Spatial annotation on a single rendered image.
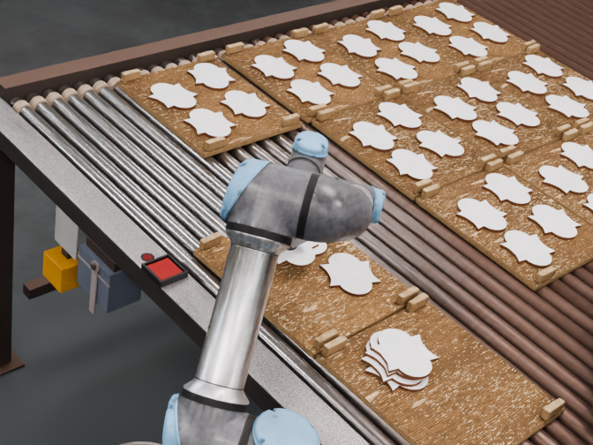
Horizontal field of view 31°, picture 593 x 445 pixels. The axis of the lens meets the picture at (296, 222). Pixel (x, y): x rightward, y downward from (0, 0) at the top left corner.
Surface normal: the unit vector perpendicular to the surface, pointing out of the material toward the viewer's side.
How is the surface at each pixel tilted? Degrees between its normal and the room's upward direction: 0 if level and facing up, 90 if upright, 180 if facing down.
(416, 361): 0
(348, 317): 0
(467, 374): 0
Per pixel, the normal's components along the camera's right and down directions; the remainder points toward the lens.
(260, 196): -0.07, -0.07
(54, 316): 0.17, -0.79
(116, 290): 0.65, 0.54
